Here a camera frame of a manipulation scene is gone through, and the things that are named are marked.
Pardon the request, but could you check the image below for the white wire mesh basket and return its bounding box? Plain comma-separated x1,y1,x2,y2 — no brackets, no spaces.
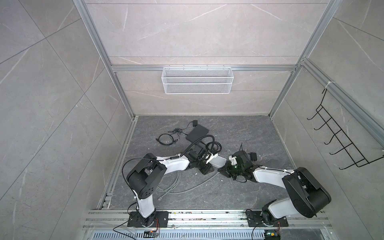
161,67,234,95

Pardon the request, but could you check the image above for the aluminium frame rail front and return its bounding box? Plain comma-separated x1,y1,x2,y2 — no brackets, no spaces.
82,210,333,230

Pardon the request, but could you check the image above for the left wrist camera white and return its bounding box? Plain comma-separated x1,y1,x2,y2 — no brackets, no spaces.
206,153,218,164

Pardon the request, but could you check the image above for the small black coiled cable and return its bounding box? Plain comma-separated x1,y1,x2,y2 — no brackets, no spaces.
155,133,180,146

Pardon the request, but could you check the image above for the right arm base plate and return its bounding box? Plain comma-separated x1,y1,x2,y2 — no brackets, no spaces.
245,209,289,227

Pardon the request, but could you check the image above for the white rectangular box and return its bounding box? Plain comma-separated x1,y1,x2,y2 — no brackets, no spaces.
210,155,227,168

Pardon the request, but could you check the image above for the black wire hook rack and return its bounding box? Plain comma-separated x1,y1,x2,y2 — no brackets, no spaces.
307,89,384,170

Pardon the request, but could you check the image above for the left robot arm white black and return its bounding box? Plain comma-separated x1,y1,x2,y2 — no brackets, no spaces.
124,135,222,227

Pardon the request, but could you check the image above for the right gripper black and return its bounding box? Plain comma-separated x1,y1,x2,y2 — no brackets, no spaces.
217,160,245,180

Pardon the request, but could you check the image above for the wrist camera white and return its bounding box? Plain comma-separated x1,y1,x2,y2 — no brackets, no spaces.
206,153,218,164
229,156,238,166

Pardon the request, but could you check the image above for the dark grey network switch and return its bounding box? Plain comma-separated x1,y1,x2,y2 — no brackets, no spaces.
186,125,209,143

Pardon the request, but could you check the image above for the black power adapter with cord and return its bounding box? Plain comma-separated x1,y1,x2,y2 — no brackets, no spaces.
168,120,198,135

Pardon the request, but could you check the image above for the grey cable bundle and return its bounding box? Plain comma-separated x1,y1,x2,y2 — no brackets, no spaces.
155,169,221,201

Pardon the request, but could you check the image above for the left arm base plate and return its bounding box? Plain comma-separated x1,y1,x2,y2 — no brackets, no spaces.
127,211,169,228

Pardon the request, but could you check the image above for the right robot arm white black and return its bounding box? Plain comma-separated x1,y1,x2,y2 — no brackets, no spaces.
218,148,332,226

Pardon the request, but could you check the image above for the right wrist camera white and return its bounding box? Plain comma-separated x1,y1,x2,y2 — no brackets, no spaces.
229,156,238,166

